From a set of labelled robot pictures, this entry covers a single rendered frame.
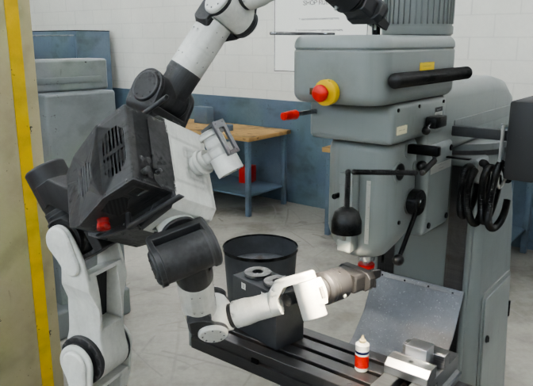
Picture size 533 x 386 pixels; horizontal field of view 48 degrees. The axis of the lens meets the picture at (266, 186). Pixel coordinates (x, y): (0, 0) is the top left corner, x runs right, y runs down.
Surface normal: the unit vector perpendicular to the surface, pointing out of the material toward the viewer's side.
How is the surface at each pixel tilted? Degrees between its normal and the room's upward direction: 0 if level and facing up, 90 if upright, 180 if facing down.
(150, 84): 63
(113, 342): 81
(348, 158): 90
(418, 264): 90
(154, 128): 59
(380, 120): 90
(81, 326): 90
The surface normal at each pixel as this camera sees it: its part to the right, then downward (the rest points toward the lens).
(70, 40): -0.62, 0.18
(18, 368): 0.79, 0.15
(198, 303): 0.10, 0.74
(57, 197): -0.43, 0.21
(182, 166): 0.77, -0.43
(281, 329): 0.65, 0.18
